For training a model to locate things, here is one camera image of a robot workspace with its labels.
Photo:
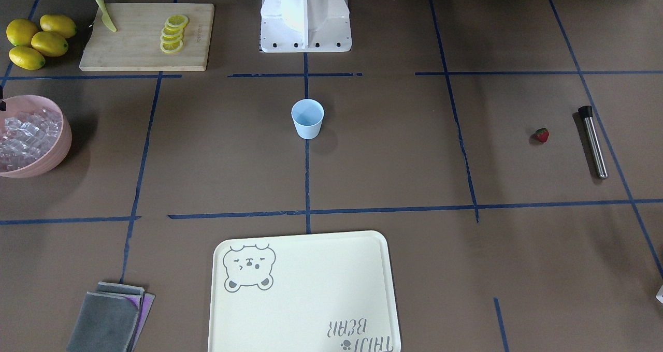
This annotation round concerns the pink bowl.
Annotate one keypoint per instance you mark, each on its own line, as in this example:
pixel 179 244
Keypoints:
pixel 29 103

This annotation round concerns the grey folded cloth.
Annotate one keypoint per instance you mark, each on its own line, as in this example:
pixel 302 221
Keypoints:
pixel 108 319

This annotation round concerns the yellow-green plastic knife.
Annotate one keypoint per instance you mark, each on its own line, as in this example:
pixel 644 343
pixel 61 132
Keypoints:
pixel 105 16

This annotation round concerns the stainless steel muddler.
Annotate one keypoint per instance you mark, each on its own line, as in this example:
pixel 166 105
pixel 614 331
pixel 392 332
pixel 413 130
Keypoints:
pixel 586 114

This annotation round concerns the whole lemon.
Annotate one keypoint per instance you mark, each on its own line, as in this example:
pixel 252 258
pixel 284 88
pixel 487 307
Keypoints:
pixel 20 32
pixel 59 24
pixel 49 44
pixel 26 58

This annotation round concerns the light blue plastic cup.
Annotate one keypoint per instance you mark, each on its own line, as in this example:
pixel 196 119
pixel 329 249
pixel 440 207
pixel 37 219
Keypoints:
pixel 307 116

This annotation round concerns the red strawberry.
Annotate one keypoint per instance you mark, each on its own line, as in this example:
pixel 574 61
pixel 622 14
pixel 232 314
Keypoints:
pixel 542 135

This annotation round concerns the pile of ice cubes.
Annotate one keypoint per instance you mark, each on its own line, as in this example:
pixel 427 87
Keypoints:
pixel 28 136

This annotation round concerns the cream bear serving tray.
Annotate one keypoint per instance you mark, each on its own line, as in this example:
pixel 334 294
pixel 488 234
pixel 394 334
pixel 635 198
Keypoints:
pixel 315 292

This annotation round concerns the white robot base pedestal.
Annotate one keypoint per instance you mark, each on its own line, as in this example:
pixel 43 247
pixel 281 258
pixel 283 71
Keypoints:
pixel 305 26

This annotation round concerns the bamboo cutting board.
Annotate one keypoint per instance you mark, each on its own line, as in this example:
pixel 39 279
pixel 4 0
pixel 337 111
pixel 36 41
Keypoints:
pixel 135 46

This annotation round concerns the lemon slice front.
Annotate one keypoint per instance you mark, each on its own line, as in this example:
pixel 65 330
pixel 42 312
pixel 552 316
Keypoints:
pixel 172 47

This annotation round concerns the purple folded cloth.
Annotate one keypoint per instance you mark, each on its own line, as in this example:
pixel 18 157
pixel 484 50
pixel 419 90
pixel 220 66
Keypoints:
pixel 145 309

